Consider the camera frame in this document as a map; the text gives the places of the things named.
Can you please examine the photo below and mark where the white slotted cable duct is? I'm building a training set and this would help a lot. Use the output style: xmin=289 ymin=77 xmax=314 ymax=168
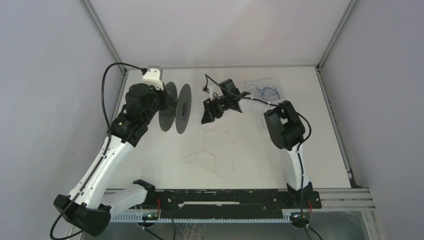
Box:
xmin=110 ymin=211 xmax=302 ymax=223

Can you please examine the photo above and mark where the blue cable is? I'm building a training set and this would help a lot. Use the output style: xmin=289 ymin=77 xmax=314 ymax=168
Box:
xmin=248 ymin=83 xmax=281 ymax=102

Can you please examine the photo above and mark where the clear plastic two-compartment tray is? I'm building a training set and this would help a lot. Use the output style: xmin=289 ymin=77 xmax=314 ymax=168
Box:
xmin=245 ymin=77 xmax=282 ymax=102

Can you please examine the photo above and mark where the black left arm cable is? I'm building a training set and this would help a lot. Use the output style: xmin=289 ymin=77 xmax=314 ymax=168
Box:
xmin=49 ymin=62 xmax=148 ymax=240

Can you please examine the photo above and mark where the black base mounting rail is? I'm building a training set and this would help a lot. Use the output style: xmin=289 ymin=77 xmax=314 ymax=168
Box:
xmin=124 ymin=178 xmax=323 ymax=220

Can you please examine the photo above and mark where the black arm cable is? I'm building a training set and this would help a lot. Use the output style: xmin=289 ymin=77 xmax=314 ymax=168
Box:
xmin=49 ymin=62 xmax=148 ymax=240
xmin=202 ymin=73 xmax=312 ymax=240

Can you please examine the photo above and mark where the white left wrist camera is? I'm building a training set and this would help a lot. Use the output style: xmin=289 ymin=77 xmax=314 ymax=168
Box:
xmin=142 ymin=65 xmax=165 ymax=91

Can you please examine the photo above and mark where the white beaded cable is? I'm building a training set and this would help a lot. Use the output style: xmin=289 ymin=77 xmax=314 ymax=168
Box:
xmin=183 ymin=120 xmax=235 ymax=179

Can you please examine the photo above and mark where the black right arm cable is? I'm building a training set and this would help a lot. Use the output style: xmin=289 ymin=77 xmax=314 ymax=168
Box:
xmin=202 ymin=73 xmax=312 ymax=240

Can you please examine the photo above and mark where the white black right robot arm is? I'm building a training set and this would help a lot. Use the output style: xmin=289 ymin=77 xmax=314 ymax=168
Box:
xmin=200 ymin=75 xmax=313 ymax=208

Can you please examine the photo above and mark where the dark grey perforated spool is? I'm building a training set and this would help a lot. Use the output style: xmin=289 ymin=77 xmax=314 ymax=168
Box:
xmin=158 ymin=81 xmax=192 ymax=135

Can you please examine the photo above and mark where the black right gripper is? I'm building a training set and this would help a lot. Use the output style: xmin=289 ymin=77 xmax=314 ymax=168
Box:
xmin=201 ymin=95 xmax=230 ymax=125

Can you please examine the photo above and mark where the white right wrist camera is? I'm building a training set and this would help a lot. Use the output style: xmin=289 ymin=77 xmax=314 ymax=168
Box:
xmin=202 ymin=84 xmax=214 ymax=99

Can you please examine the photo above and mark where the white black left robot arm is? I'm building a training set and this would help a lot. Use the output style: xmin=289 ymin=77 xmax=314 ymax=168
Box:
xmin=53 ymin=83 xmax=177 ymax=237

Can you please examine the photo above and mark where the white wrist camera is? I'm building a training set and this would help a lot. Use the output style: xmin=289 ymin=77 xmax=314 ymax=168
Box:
xmin=142 ymin=65 xmax=165 ymax=91
xmin=202 ymin=84 xmax=214 ymax=99

